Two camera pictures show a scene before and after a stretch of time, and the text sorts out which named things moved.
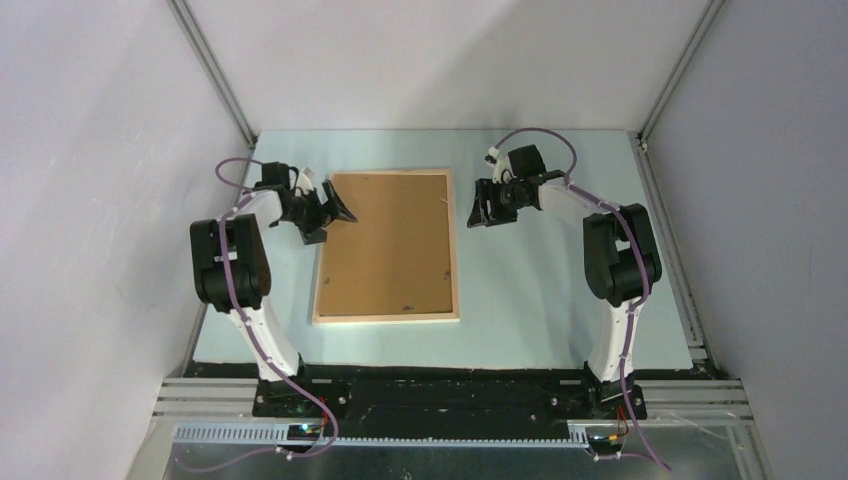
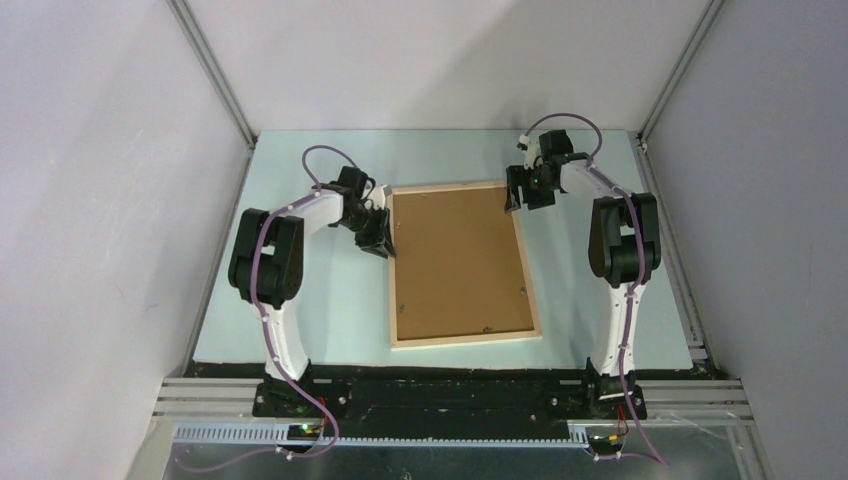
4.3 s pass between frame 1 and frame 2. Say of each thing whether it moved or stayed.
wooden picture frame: moved
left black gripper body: moved
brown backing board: moved
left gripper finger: moved
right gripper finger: moved
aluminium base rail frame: stayed
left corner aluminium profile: stayed
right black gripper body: moved
